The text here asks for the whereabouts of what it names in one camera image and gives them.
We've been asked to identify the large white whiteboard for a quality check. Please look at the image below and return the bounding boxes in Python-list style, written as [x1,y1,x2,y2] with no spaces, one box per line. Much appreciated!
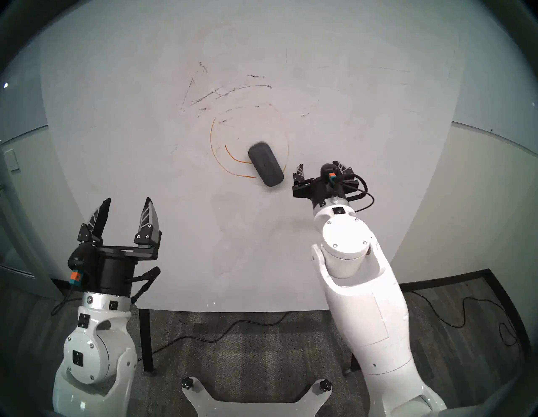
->
[40,0,463,314]

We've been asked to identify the dark grey whiteboard eraser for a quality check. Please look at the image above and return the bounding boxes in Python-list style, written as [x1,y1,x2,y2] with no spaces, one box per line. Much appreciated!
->
[248,142,285,187]

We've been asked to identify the glass door with grey frame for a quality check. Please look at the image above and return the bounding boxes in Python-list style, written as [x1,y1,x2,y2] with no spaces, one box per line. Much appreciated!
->
[0,168,59,301]

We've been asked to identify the wall glass board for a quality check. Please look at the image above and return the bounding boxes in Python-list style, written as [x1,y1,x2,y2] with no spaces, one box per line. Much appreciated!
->
[0,55,49,145]
[450,55,538,160]

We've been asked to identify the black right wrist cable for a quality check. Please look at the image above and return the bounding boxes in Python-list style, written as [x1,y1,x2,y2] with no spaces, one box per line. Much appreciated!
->
[335,172,375,211]

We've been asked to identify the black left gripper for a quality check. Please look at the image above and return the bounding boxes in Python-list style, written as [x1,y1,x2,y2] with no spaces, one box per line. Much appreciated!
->
[78,197,162,295]

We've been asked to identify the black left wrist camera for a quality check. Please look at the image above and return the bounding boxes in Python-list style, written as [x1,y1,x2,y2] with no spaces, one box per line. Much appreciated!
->
[67,244,100,290]

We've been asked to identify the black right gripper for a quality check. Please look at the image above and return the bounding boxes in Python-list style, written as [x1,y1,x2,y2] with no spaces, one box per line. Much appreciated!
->
[293,161,360,209]

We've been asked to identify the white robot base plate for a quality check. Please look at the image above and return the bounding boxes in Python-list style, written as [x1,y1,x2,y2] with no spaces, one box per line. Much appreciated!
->
[181,377,332,417]

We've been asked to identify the black floor cable under board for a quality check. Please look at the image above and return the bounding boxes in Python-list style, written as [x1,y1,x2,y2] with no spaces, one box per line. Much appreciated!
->
[151,311,290,356]

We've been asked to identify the black sleeved gripper cable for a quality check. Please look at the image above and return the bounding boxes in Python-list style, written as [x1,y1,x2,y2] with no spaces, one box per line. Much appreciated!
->
[130,266,162,304]

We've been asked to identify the looped black floor cable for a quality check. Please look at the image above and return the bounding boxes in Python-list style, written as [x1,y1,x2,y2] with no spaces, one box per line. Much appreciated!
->
[410,290,520,347]

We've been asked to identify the thin black left wrist cable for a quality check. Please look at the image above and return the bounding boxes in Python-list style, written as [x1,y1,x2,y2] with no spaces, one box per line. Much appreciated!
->
[51,287,77,317]

